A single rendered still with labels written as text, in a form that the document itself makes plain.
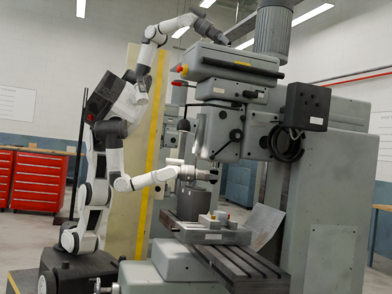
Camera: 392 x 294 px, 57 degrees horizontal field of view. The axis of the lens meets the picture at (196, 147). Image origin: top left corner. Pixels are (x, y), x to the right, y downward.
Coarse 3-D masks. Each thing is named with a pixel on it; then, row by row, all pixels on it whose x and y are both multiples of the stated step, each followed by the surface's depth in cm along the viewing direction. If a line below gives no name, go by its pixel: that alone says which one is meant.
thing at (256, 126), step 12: (252, 120) 187; (264, 120) 189; (276, 120) 191; (252, 132) 187; (264, 132) 189; (252, 144) 187; (264, 144) 189; (240, 156) 189; (252, 156) 187; (264, 156) 189
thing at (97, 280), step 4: (92, 280) 174; (96, 280) 175; (100, 280) 176; (96, 284) 173; (100, 284) 173; (112, 284) 179; (116, 284) 178; (96, 288) 171; (100, 288) 173; (104, 288) 177; (108, 288) 177; (112, 288) 177; (116, 288) 176; (120, 288) 179; (96, 292) 171; (100, 292) 176; (104, 292) 177; (108, 292) 177; (112, 292) 176; (116, 292) 176
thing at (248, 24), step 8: (288, 0) 506; (296, 0) 503; (248, 16) 595; (256, 16) 578; (240, 24) 623; (248, 24) 619; (232, 32) 667; (240, 32) 662; (248, 32) 657; (232, 40) 716; (176, 72) 1089; (352, 72) 686; (360, 72) 665; (320, 80) 773; (352, 80) 684
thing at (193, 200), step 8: (184, 192) 228; (192, 192) 218; (200, 192) 218; (208, 192) 220; (184, 200) 227; (192, 200) 216; (200, 200) 218; (208, 200) 220; (184, 208) 225; (192, 208) 216; (200, 208) 218; (208, 208) 221; (184, 216) 224; (192, 216) 216
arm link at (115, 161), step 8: (112, 152) 184; (120, 152) 186; (112, 160) 185; (120, 160) 186; (112, 168) 185; (120, 168) 186; (112, 176) 185; (120, 176) 185; (112, 184) 185; (120, 184) 184; (128, 184) 185
